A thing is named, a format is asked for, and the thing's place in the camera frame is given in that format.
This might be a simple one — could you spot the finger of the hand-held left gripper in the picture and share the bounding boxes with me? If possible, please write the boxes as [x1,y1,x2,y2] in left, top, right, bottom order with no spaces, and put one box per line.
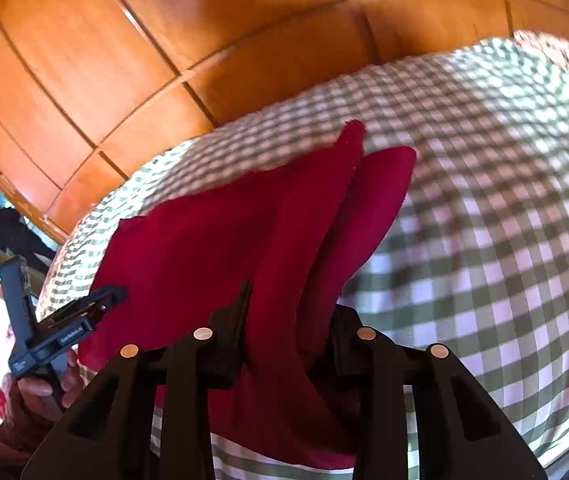
[38,285,128,332]

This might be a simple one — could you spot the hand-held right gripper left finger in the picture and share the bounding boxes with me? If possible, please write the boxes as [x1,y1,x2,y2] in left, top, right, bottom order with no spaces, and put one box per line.
[20,280,252,480]

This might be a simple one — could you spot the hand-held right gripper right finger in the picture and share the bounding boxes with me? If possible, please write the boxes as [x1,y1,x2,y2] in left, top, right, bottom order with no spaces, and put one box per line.
[311,305,549,480]

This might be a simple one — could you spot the red garment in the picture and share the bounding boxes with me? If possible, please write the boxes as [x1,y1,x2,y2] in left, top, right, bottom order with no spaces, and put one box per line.
[78,120,417,471]

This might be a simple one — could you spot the person's left forearm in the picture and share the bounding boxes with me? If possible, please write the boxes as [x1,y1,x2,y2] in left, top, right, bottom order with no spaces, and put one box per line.
[0,375,68,466]

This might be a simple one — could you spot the person's left hand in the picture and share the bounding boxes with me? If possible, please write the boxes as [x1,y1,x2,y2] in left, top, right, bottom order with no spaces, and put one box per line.
[17,347,84,413]

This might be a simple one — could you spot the green checked bed sheet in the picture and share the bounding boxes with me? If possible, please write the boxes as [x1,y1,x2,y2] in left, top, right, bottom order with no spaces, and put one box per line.
[34,35,569,480]

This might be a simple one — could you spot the floral patterned cloth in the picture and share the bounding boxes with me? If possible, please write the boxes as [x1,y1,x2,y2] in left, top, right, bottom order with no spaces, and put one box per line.
[511,29,569,93]

